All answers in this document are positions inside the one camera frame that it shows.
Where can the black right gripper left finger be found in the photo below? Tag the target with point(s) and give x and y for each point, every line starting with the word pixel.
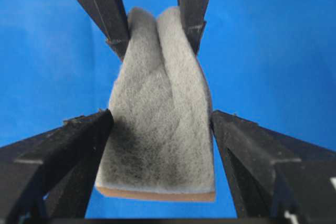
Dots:
pixel 52 174

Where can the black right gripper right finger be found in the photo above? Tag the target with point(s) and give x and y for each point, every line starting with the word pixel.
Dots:
pixel 272 175

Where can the grey and tan sponge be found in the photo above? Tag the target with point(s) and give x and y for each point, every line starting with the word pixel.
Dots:
pixel 160 146

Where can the blue table cloth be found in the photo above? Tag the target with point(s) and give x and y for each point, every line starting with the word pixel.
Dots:
pixel 269 61

